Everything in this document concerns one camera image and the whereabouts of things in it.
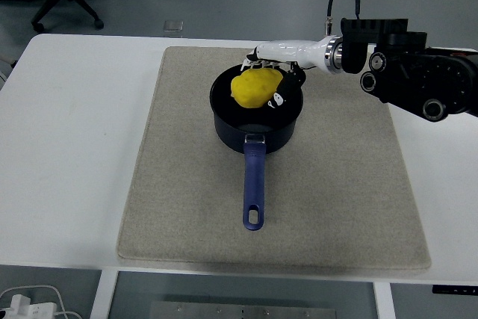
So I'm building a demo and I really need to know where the white table leg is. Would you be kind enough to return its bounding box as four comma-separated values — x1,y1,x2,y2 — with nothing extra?
373,281,397,319
90,269,120,319

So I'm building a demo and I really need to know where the black table control panel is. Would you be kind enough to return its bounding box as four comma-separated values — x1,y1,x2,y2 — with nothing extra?
432,285,478,295

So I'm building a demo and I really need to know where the blue pot with handle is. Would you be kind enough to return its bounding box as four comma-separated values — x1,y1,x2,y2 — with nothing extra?
209,63,304,231

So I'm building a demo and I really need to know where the grey metal plate with screws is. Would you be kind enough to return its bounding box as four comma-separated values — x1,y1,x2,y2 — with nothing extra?
149,300,339,319

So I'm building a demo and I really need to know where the white power strip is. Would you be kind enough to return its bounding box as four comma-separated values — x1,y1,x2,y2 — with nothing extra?
0,294,58,319

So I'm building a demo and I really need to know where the beige felt mat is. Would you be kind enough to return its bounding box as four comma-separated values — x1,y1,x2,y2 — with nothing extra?
117,46,432,270

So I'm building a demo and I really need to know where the yellow potato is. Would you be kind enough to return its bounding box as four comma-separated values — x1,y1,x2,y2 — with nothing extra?
229,66,285,108

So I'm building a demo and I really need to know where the white power cable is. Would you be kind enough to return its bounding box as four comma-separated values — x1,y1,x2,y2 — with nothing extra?
0,285,81,319

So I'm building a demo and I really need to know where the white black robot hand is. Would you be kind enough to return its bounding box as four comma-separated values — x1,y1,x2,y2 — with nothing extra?
240,38,330,111

